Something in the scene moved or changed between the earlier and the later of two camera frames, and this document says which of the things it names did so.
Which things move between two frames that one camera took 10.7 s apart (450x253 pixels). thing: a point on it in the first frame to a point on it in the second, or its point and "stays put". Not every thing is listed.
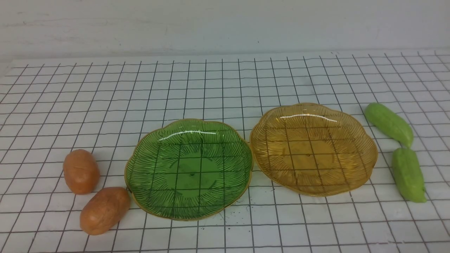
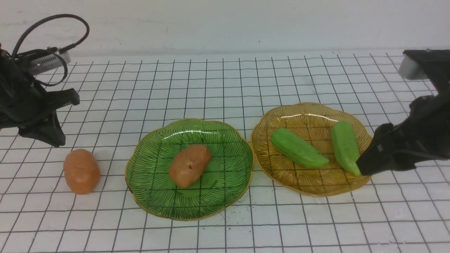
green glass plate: x=188 y=169 stays put
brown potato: x=81 y=171 stays put
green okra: x=383 y=119 to x=296 y=150
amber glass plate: x=313 y=150 stays put
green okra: x=409 y=175 to x=346 y=143
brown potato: x=103 y=211 to x=187 y=166
